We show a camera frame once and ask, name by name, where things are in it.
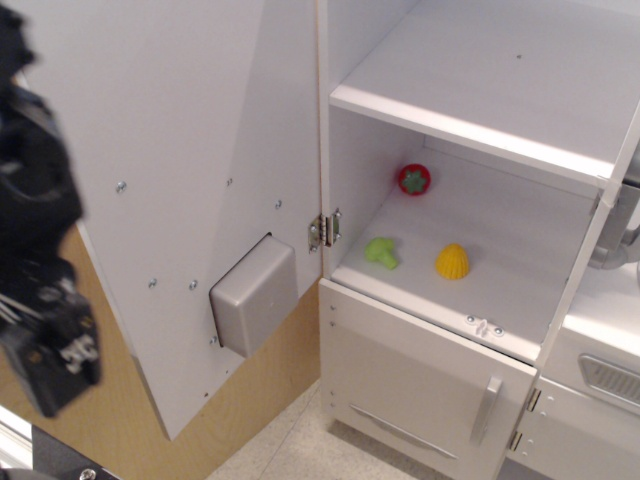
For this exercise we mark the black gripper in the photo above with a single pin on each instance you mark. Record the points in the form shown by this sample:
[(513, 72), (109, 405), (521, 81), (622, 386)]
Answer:
[(48, 333)]

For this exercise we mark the white fridge door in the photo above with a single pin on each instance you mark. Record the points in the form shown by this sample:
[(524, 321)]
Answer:
[(193, 132)]

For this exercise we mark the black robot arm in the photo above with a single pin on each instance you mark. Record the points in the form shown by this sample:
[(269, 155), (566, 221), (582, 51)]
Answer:
[(39, 199)]

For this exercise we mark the silver fridge door hinge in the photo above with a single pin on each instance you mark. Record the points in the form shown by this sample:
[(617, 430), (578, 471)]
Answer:
[(324, 231)]

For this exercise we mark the white toy fridge cabinet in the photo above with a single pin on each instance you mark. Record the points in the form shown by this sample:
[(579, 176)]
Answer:
[(526, 114)]

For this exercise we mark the grey ice dispenser box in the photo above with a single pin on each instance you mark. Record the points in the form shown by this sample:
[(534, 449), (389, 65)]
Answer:
[(251, 300)]

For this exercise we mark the green toy broccoli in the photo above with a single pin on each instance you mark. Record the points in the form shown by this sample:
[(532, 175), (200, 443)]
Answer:
[(381, 250)]

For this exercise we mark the white lower freezer door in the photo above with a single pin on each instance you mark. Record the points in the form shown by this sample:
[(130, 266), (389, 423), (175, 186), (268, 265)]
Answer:
[(414, 386)]

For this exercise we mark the red toy tomato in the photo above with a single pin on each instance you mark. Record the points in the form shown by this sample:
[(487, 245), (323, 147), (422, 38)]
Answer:
[(414, 179)]

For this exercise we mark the yellow toy corn piece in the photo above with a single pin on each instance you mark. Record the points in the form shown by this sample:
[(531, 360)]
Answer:
[(452, 262)]

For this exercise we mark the white door latch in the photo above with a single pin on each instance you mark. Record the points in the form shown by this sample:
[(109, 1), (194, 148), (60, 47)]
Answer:
[(484, 328)]

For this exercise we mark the brass oven hinge lower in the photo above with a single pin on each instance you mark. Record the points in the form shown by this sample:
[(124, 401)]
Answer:
[(515, 440)]

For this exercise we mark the brass oven hinge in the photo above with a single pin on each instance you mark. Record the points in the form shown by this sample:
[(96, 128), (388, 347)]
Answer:
[(533, 399), (515, 440)]

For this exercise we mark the brass oven hinge upper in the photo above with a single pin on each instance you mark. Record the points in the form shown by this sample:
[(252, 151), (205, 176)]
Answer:
[(533, 399)]

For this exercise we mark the white toy oven unit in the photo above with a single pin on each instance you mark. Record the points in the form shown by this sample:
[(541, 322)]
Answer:
[(582, 421)]

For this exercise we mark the grey oven vent panel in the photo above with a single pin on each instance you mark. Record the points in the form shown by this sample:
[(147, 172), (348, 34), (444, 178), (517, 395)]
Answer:
[(609, 380)]

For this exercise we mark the grey toy faucet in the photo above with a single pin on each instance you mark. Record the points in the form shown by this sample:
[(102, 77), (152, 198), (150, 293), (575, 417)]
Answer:
[(618, 243)]

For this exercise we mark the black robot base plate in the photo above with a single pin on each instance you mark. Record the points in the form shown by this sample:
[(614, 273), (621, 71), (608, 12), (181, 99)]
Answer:
[(28, 452)]

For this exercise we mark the silver freezer door handle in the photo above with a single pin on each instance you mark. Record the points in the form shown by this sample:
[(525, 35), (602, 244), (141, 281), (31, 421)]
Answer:
[(486, 406)]

